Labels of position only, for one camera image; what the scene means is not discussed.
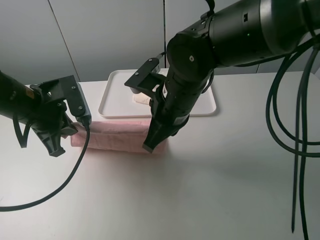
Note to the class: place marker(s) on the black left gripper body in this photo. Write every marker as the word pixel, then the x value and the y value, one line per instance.
pixel 32 112

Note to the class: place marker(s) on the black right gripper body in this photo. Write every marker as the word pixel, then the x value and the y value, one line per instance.
pixel 172 104

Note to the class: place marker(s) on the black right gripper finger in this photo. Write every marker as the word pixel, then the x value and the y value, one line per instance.
pixel 157 132

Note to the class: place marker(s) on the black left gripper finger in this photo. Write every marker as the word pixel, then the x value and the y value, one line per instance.
pixel 67 129
pixel 51 139

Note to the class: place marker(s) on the cream white towel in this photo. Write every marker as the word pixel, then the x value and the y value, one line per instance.
pixel 141 98

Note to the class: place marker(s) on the pink towel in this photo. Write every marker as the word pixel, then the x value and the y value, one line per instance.
pixel 121 136

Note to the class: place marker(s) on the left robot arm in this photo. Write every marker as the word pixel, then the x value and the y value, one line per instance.
pixel 11 91

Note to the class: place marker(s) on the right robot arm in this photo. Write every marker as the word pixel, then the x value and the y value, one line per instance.
pixel 242 33

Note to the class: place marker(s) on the white rectangular plastic tray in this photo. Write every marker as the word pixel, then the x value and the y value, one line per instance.
pixel 117 100

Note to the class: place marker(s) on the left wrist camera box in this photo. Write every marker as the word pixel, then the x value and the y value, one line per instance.
pixel 69 90

